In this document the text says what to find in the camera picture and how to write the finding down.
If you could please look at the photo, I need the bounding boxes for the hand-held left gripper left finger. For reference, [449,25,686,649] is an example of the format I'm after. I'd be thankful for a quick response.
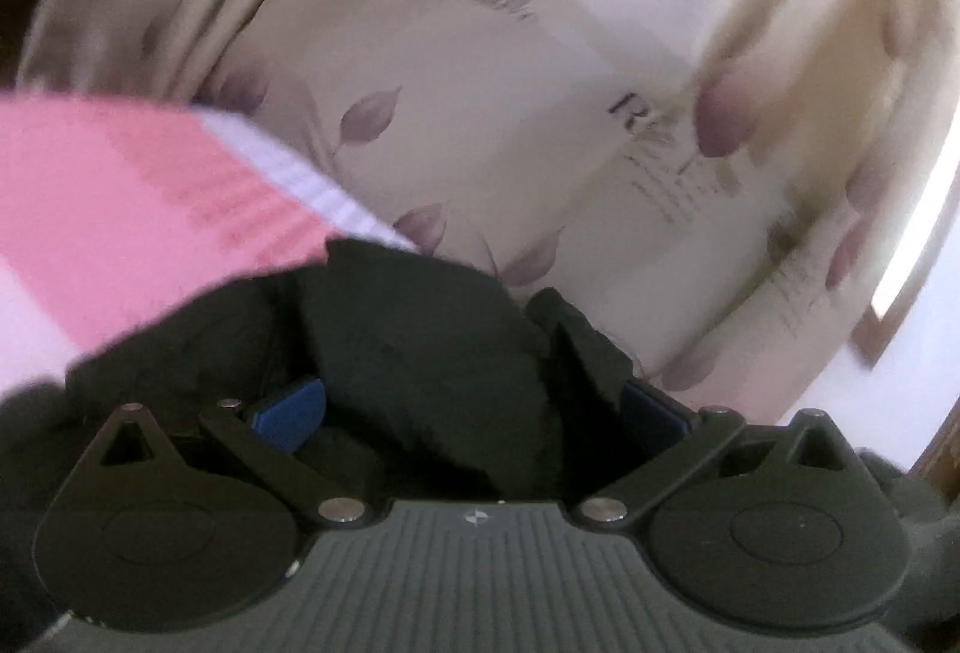
[98,378,370,528]

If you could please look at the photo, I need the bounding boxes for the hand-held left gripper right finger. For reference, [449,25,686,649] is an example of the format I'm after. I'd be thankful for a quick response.
[576,378,850,526]

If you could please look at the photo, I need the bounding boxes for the black padded jacket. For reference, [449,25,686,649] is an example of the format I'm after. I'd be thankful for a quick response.
[0,238,647,650]

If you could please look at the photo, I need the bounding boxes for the pink checked blanket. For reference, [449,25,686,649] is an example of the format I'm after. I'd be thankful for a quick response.
[0,89,422,399]

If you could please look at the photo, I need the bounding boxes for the dark grey cloth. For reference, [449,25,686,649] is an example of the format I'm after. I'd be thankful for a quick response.
[855,449,960,653]

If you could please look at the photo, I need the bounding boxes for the wooden framed window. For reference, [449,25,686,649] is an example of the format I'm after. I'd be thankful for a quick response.
[851,121,960,371]

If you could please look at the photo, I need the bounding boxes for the beige leaf print curtain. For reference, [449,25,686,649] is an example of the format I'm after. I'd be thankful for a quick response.
[15,0,960,433]

